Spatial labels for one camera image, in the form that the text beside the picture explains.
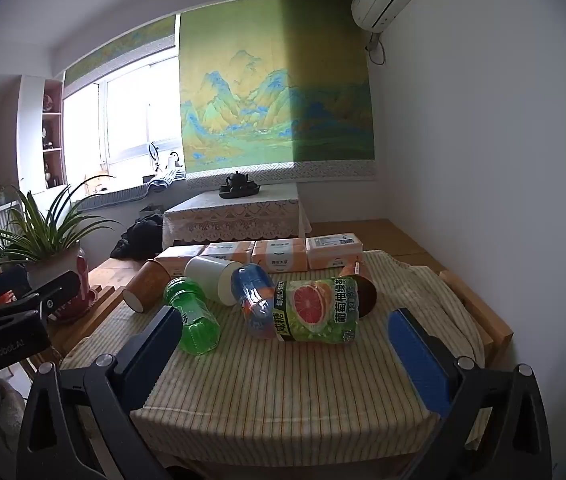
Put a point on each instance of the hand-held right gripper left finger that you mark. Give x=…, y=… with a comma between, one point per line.
x=155, y=347

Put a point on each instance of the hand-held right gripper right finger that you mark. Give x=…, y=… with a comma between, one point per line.
x=415, y=357

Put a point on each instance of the dark brown paper cup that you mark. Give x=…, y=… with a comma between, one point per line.
x=365, y=295

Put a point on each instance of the white cup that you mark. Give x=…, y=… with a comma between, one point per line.
x=213, y=275

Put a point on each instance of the green potted plant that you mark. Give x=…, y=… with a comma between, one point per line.
x=58, y=265

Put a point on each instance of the green plastic bottle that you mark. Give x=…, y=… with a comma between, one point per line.
x=195, y=325

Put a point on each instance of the wooden table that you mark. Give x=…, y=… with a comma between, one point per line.
x=490, y=330

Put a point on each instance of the orange tissue pack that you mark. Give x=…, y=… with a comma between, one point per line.
x=178, y=255
x=228, y=255
x=335, y=250
x=281, y=256

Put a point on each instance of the black bag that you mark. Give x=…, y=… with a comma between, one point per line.
x=138, y=240

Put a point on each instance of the grapefruit label plastic bottle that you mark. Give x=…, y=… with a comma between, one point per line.
x=320, y=312

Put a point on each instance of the blue plastic bottle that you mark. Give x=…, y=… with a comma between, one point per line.
x=255, y=300

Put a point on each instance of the grey windowsill cushion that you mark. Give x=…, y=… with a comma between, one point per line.
x=113, y=196

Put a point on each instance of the striped tablecloth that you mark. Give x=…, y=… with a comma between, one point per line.
x=273, y=390

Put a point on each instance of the lace cloth covered table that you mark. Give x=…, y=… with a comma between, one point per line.
x=233, y=220

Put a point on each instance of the striped folded cloth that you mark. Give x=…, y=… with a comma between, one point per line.
x=165, y=180

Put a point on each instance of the white kettle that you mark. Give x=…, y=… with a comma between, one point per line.
x=173, y=161

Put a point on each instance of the black teapot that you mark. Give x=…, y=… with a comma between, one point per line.
x=238, y=180

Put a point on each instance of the window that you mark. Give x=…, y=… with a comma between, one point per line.
x=128, y=115

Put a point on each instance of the narrow landscape window valance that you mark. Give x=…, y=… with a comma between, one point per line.
x=118, y=47

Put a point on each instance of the landscape painting roller blind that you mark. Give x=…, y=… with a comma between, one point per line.
x=273, y=90

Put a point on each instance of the white wall shelf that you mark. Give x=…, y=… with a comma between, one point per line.
x=30, y=130

